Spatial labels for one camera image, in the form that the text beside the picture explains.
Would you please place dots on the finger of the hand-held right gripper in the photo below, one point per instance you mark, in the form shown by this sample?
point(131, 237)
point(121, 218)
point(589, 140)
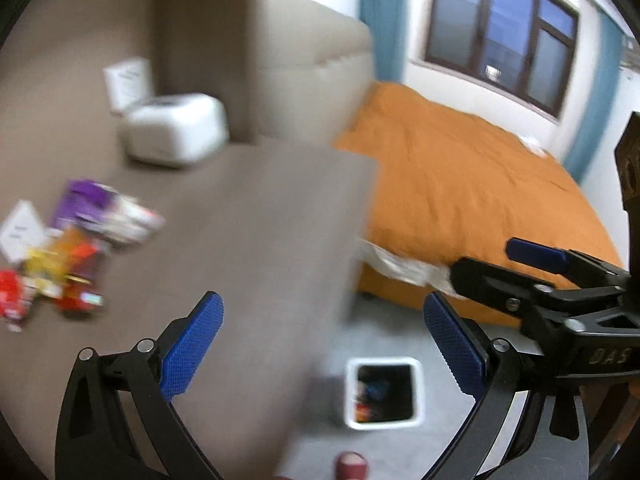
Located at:
point(492, 280)
point(535, 255)

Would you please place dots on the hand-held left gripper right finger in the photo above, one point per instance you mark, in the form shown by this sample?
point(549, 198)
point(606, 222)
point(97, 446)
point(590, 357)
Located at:
point(456, 347)

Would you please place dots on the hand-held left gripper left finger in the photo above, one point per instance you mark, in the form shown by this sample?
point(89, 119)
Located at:
point(195, 347)

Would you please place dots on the white square trash bin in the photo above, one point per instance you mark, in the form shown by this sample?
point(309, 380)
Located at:
point(385, 392)

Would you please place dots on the crumpled white plastic bag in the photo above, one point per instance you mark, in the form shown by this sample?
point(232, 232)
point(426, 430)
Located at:
point(405, 270)

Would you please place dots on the orange bed cover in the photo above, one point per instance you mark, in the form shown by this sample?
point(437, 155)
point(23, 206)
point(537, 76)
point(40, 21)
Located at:
point(475, 185)

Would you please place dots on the colourful wrappers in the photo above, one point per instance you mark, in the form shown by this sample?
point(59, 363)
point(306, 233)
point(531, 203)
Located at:
point(371, 400)

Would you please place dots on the small white item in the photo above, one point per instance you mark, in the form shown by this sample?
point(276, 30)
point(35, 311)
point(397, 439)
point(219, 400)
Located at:
point(533, 146)

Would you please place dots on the red and white packet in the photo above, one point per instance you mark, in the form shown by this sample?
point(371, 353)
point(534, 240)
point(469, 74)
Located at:
point(77, 302)

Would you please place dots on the white snack packet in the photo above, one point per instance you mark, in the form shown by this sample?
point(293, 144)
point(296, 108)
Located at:
point(131, 220)

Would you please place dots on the orange snack packet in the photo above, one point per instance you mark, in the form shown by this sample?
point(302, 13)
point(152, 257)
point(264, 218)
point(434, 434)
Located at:
point(82, 252)

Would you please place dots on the red slipper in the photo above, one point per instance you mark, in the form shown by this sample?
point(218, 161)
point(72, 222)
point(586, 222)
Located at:
point(351, 467)

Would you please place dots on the blue curtain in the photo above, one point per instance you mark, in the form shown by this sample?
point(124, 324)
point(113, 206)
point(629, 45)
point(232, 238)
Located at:
point(382, 22)
point(595, 105)

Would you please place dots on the yellow snack packet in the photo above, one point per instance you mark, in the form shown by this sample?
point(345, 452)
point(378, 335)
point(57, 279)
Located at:
point(42, 266)

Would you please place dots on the purple snack packet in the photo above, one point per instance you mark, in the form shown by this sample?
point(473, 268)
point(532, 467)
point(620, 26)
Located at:
point(82, 205)

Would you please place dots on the red snack packet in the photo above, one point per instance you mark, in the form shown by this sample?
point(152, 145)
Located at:
point(14, 300)

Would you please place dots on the white paper card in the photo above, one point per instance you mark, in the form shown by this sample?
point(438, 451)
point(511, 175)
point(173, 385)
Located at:
point(20, 230)

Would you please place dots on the dark framed window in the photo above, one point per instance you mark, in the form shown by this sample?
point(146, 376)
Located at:
point(500, 35)

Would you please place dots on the beige padded headboard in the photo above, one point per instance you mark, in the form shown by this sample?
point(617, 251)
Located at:
point(310, 50)

